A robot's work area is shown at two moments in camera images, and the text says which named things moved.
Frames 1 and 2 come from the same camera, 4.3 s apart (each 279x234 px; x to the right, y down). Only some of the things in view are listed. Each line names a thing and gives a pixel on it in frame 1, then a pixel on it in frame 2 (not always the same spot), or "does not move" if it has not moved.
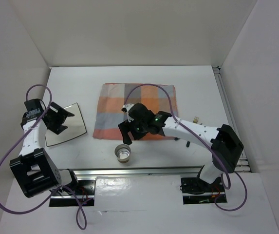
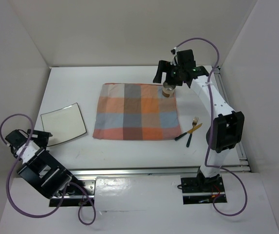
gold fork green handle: [195, 120] does not move
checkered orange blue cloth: [113, 97] does not move
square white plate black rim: [75, 124] does not move
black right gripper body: [134, 124] -> [175, 68]
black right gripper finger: [125, 127] -> [162, 67]
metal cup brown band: [122, 152] -> [168, 90]
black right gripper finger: [138, 133] -> [175, 79]
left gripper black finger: [57, 112] -> [39, 136]
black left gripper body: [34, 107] -> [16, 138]
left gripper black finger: [54, 125] -> [42, 142]
